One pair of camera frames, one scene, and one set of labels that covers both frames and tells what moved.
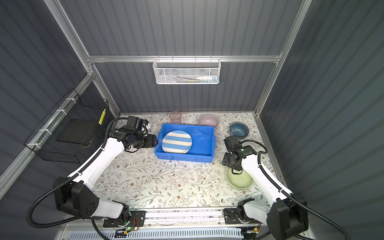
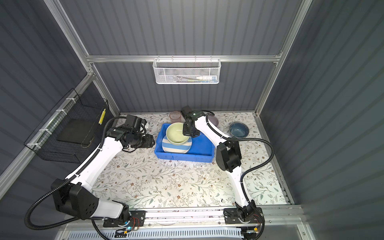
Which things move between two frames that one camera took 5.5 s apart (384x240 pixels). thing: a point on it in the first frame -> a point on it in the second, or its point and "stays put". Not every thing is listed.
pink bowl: [208, 120] stays put
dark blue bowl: [239, 130] stays put
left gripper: [151, 141] stays put
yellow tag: [102, 117] stays put
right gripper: [225, 160] -> [185, 132]
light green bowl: [239, 181] -> [174, 134]
